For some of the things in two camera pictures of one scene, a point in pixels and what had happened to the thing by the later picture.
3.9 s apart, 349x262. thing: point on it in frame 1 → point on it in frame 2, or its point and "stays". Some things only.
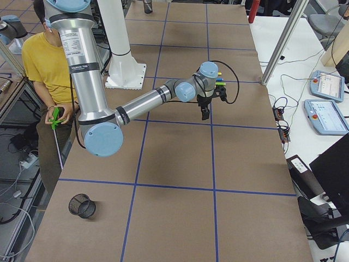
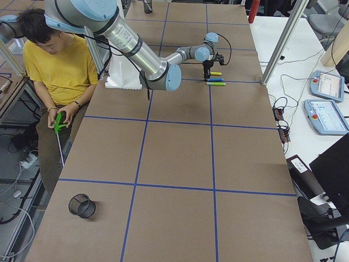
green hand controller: x=55 y=120 → x=56 y=125
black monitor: x=331 y=169 stays
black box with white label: x=305 y=184 stays
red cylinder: x=253 y=11 stays
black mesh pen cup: x=80 y=204 stays
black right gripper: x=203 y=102 → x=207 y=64
